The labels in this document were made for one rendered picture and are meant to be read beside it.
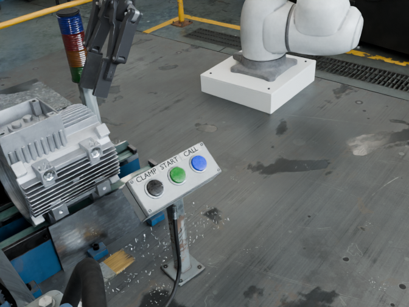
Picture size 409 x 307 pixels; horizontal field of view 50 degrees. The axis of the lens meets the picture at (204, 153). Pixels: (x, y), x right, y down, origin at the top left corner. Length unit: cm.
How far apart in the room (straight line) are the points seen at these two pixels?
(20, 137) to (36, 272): 31
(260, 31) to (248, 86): 18
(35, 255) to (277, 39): 97
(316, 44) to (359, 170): 43
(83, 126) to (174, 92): 77
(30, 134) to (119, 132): 62
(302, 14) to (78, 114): 79
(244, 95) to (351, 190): 53
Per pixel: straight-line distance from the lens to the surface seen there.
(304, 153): 130
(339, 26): 144
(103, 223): 102
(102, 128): 92
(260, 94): 148
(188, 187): 79
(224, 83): 155
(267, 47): 152
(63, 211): 92
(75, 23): 121
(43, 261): 101
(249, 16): 151
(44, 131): 88
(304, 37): 146
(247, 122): 144
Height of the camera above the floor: 155
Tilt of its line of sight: 35 degrees down
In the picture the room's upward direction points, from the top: 4 degrees counter-clockwise
